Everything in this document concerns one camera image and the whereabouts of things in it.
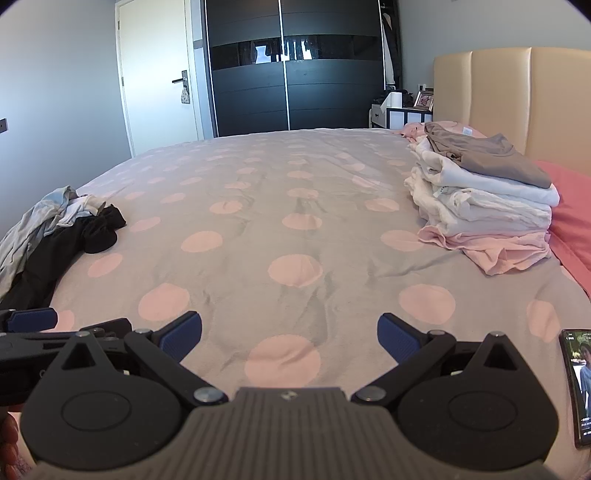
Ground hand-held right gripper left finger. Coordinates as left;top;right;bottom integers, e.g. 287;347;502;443
44;310;229;407

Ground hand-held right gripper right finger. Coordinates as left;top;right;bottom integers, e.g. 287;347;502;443
351;312;536;404

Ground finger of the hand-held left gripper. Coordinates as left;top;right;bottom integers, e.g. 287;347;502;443
0;308;59;334
0;318;134;372

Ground stack of folded clothes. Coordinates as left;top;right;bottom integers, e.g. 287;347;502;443
404;121;561;277

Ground hanging dark clothes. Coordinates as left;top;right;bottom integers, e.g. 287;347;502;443
381;2;402;88

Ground person's left hand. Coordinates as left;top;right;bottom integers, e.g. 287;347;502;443
0;408;24;462

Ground black garment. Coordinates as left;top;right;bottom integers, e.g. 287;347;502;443
0;205;127;311

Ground grey pink-dotted bedsheet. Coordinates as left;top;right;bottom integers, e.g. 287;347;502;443
46;127;591;407

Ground black smartphone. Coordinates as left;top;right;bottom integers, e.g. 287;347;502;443
558;329;591;450

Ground light pink garment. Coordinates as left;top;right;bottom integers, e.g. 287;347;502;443
400;121;488;141

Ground coral pink pillow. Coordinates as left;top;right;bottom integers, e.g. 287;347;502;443
536;159;591;296

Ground white and dark nightstand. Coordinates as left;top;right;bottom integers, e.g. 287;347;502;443
370;91;435;130

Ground white door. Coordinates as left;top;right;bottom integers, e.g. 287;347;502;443
113;0;218;158

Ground black sliding-door wardrobe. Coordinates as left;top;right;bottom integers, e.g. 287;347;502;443
203;0;400;138

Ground beige padded headboard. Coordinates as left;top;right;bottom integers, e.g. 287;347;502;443
433;46;591;174

